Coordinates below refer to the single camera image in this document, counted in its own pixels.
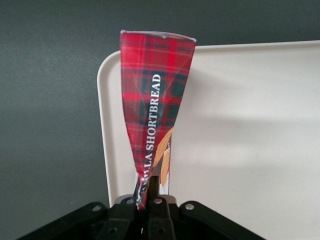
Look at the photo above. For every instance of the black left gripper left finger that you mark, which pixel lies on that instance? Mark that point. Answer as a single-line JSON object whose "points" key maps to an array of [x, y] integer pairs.
{"points": [[117, 225]]}

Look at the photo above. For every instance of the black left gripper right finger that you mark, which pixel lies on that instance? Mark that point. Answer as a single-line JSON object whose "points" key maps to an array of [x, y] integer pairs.
{"points": [[160, 220]]}

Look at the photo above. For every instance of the red tartan cookie box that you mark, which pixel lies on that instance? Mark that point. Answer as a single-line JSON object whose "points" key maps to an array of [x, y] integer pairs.
{"points": [[150, 87]]}

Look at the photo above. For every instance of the cream plastic tray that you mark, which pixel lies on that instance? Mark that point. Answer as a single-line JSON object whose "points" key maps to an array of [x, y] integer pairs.
{"points": [[237, 125]]}

